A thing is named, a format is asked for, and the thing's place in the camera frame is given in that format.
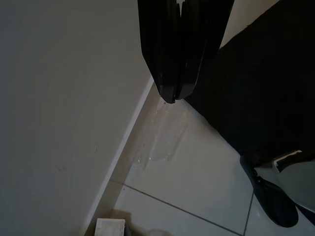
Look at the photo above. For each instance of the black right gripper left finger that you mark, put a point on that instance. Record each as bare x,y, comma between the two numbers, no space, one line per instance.
160,49

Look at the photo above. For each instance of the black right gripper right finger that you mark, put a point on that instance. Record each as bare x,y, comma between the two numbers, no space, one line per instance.
204,37

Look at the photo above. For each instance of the black floor mat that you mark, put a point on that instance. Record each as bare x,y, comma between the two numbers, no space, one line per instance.
258,86

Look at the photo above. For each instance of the small white brown board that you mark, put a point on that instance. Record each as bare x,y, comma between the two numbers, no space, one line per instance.
286,159

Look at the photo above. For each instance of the black robot foot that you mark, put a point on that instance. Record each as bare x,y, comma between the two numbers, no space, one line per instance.
273,199

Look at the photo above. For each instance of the small beige cardboard box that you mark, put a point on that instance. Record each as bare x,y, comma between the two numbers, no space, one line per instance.
110,227

